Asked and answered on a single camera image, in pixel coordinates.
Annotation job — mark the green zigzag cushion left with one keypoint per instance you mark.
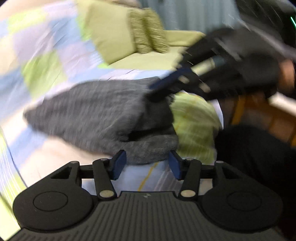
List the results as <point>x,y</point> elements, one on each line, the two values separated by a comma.
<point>139,31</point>

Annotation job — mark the person right hand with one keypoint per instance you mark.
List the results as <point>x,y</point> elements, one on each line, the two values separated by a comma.
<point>286,83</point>

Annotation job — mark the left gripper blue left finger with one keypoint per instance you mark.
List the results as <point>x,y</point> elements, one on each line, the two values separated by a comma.
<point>104,171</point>

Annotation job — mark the blue star curtain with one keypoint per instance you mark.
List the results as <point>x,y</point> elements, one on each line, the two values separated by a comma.
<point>197,15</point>

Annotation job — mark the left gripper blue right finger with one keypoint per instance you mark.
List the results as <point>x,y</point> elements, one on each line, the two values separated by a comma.
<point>188,171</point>

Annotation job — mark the green zigzag cushion right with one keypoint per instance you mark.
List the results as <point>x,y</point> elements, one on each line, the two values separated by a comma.
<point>155,30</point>

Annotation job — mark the grey plaid shorts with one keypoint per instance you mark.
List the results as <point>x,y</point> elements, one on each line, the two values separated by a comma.
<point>108,116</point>

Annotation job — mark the plaid blue green sheet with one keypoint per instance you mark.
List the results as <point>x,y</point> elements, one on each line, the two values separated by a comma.
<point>47,50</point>

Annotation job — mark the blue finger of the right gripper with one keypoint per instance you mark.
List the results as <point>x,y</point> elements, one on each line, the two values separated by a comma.
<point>192,90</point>
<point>210,46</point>

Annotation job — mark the green covered sofa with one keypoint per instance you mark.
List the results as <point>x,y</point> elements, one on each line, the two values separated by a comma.
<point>132,38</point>

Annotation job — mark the green zigzag cushion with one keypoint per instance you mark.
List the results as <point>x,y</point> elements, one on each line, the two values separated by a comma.
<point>139,31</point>
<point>155,30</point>

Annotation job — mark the white wooden chair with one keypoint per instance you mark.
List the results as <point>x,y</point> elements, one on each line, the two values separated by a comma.
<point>276,115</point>

